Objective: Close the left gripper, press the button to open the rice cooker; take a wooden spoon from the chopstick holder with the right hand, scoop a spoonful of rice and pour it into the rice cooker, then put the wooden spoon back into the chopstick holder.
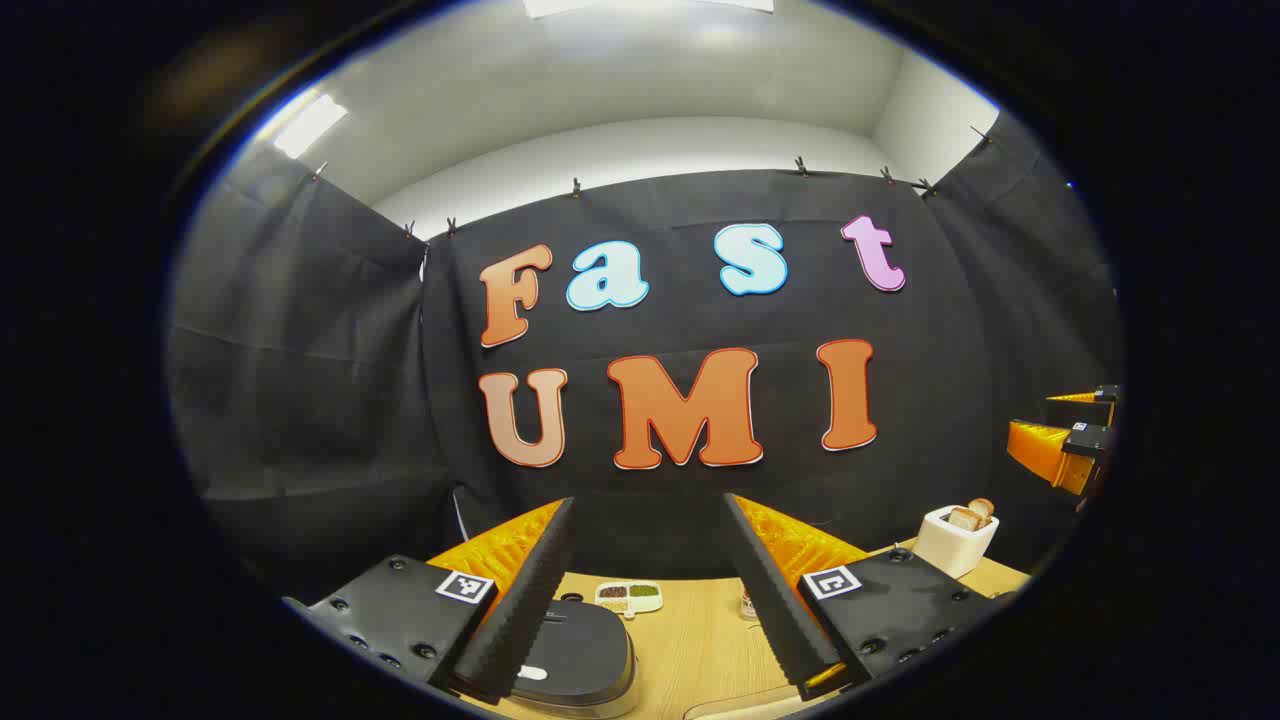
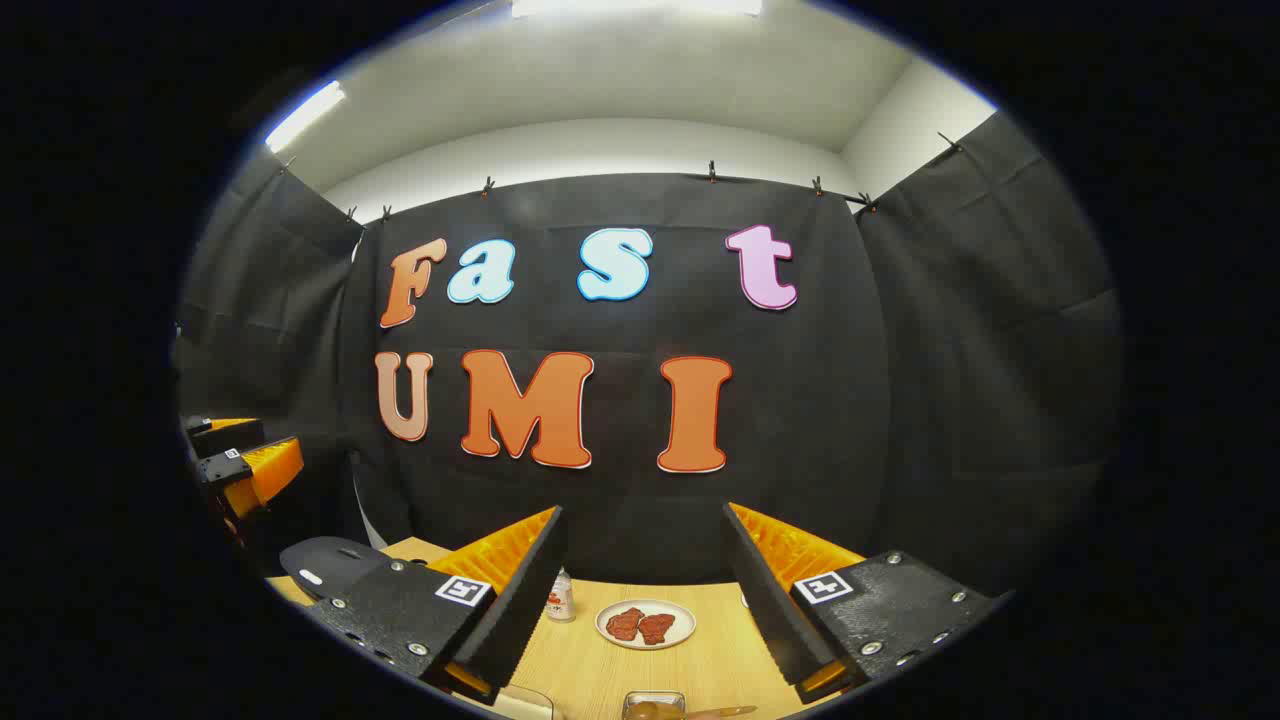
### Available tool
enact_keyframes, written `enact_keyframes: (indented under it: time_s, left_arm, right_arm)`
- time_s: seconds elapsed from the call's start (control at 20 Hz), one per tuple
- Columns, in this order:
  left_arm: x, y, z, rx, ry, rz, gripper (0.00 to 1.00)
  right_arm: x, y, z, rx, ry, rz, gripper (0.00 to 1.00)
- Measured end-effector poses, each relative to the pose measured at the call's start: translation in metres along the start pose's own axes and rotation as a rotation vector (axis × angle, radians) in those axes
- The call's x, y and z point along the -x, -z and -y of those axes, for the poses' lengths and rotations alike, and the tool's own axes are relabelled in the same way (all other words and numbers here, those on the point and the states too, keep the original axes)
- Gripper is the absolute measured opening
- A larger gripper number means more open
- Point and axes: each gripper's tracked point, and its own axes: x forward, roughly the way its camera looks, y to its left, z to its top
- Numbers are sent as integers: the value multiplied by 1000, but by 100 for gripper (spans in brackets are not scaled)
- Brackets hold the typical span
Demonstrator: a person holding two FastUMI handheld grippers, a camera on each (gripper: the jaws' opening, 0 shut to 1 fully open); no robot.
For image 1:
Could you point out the dark grey rice cooker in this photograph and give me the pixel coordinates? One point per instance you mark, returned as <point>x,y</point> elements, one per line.
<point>585,655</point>

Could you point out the clear plastic bottle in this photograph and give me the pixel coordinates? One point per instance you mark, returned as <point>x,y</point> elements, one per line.
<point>748,604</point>

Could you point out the white toaster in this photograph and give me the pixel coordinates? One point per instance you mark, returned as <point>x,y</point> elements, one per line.
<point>950,550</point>

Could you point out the white divided bean dish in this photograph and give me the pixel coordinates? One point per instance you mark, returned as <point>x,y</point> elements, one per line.
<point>628,597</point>

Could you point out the row of black cloth clips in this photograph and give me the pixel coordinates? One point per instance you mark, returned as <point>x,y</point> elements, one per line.
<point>576,187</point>

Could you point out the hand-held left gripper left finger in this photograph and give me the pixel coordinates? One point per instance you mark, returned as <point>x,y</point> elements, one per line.
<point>520,610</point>

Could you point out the toasted bread slice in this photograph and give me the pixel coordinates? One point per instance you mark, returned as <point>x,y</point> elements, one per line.
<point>983,507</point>
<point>963,519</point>

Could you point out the ceiling light panel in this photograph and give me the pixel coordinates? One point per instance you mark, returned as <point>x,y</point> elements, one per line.
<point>650,5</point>
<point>310,125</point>

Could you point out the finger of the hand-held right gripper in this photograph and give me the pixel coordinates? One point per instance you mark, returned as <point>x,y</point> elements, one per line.
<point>1105,393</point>
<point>1035,450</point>

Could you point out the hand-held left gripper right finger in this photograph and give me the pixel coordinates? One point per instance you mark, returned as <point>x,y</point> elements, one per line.
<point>775,610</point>

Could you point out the black backdrop cloth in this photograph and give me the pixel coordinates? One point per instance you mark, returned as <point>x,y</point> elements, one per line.
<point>300,350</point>

